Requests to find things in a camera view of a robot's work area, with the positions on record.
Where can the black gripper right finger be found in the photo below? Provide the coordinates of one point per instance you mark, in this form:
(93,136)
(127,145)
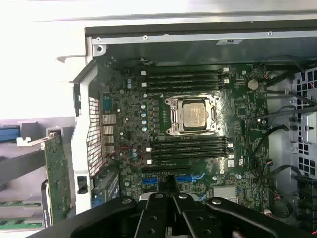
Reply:
(198,218)

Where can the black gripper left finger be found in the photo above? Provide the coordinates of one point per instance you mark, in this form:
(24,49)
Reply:
(153,215)

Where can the RAM slot with black latches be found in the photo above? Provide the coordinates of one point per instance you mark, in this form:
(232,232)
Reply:
(188,153)
(183,68)
(183,78)
(188,142)

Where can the blue expansion slot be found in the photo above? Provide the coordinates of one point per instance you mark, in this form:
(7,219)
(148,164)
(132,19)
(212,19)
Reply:
(153,180)

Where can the silver chipset heat sink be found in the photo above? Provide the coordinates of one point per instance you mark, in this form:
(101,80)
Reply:
(225,192)

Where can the black expansion slot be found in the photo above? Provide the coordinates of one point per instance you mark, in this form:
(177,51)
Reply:
(163,171)

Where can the blue slot retainer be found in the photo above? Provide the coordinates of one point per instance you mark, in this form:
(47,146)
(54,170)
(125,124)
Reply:
(97,202)

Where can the silver CPU chip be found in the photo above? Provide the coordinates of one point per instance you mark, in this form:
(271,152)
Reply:
(194,115)

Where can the green graphics card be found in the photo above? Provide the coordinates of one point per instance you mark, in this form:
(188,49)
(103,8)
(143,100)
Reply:
(58,173)

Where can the black PC case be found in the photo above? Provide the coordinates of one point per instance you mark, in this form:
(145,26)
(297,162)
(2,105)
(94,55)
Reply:
(80,138)

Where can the CPU in metal socket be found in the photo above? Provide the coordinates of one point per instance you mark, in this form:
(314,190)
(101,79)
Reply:
(174,109)

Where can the black fan shroud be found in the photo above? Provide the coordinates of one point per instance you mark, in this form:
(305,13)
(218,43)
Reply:
(307,198)

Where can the green motherboard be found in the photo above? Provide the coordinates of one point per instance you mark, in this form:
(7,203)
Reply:
(133,106)

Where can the grey parts rack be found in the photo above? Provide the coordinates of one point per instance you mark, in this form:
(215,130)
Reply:
(24,173)

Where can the round coin battery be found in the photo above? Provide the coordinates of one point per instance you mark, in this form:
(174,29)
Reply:
(252,84)

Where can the metal disk bay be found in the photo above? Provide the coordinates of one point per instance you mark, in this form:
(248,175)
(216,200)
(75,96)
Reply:
(309,124)

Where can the hard disk with blue label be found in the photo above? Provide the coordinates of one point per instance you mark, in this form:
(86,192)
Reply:
(10,131)

